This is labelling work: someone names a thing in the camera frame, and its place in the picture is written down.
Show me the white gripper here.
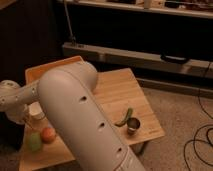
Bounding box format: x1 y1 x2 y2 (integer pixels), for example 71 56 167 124
6 104 29 125

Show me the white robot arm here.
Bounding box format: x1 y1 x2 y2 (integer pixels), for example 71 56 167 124
0 61 145 171

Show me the white round container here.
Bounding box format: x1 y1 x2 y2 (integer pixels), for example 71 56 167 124
29 102 45 120

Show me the green pear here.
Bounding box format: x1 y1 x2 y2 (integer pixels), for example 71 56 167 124
27 132 42 152

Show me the grey metal pole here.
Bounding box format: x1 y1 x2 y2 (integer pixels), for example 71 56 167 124
63 0 76 45

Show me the wooden table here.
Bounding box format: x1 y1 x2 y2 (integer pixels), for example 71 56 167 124
19 68 165 171

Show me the small metal cup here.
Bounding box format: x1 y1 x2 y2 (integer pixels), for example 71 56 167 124
127 117 140 135

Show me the background shelf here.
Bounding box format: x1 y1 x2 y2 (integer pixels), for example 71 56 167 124
56 0 213 20

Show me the long metal rail case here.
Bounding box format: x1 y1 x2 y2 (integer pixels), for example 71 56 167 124
62 42 213 79

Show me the black handle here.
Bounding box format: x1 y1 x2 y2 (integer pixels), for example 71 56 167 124
160 55 190 64

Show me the black floor cable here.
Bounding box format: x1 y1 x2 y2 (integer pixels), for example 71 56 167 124
183 61 213 171

